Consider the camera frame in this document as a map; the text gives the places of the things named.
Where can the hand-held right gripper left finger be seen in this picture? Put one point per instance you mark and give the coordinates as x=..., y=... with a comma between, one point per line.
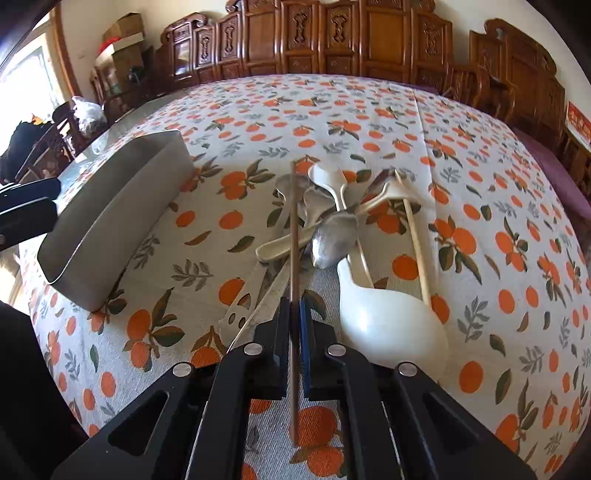
x=281, y=337

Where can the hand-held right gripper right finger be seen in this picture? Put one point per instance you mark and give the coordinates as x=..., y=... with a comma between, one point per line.
x=305, y=332

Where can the brown wooden chopstick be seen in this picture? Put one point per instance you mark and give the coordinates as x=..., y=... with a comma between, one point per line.
x=293, y=230

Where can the metal spoon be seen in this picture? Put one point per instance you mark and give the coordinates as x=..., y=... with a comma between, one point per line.
x=330, y=244
x=282, y=189

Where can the orange print tablecloth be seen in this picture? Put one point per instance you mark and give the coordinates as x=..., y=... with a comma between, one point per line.
x=231, y=138

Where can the white plastic spoon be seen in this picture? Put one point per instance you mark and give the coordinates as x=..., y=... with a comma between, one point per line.
x=272, y=251
x=325, y=175
x=399, y=191
x=316, y=203

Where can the black bag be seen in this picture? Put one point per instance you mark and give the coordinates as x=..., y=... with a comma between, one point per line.
x=18, y=138

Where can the cardboard box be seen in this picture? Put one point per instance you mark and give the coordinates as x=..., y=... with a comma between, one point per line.
x=124, y=30
x=120, y=62

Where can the light wooden chopstick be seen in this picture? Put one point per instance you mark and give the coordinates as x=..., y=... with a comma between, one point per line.
x=412, y=230
x=364, y=267

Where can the rectangular metal tray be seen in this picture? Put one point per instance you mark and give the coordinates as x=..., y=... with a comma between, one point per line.
x=115, y=221

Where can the long carved wooden sofa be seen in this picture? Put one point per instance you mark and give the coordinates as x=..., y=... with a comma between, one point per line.
x=300, y=41

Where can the carved wooden armchair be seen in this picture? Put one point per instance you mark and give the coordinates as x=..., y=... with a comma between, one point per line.
x=475, y=83

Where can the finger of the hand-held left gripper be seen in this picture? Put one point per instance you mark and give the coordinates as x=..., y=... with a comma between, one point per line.
x=32, y=190
x=32, y=221

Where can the long purple seat cushion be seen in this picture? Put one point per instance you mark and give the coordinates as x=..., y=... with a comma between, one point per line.
x=429, y=88

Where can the short carved wooden sofa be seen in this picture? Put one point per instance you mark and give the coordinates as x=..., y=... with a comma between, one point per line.
x=517, y=60

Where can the window with wooden frame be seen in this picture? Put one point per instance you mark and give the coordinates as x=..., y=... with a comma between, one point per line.
x=37, y=78

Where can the dark wooden cabinet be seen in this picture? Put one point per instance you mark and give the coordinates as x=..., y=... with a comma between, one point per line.
x=134, y=92

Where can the large white plastic ladle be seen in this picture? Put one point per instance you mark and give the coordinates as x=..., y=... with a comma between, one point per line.
x=388, y=323

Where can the white plastic bag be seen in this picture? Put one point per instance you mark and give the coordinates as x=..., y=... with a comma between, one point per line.
x=87, y=115

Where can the dark wooden chair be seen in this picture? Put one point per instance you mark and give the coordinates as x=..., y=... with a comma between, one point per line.
x=60, y=127

